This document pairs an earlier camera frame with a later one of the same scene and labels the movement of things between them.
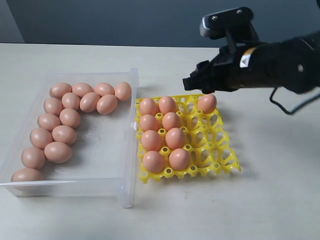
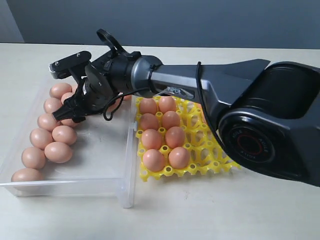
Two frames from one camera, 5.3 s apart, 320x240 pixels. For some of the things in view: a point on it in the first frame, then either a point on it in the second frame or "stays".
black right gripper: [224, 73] -> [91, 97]
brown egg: [179, 159] stays
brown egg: [64, 134] stays
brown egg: [175, 138] stays
